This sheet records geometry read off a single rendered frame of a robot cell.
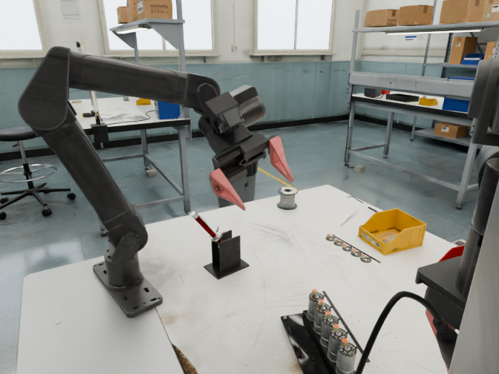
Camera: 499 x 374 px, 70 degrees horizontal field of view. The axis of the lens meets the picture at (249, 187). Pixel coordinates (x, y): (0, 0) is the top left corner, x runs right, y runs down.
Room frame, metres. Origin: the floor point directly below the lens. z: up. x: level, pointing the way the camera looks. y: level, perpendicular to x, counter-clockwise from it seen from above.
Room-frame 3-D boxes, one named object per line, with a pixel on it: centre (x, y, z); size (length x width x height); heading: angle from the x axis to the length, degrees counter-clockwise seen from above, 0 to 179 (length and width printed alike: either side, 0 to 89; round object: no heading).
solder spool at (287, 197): (0.98, -0.11, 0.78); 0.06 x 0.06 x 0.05
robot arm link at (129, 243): (0.60, 0.24, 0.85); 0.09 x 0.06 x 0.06; 24
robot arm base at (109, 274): (0.60, 0.25, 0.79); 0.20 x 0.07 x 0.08; 40
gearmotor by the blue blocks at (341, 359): (0.37, -0.13, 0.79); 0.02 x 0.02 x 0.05
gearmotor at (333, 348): (0.40, -0.13, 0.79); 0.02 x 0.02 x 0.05
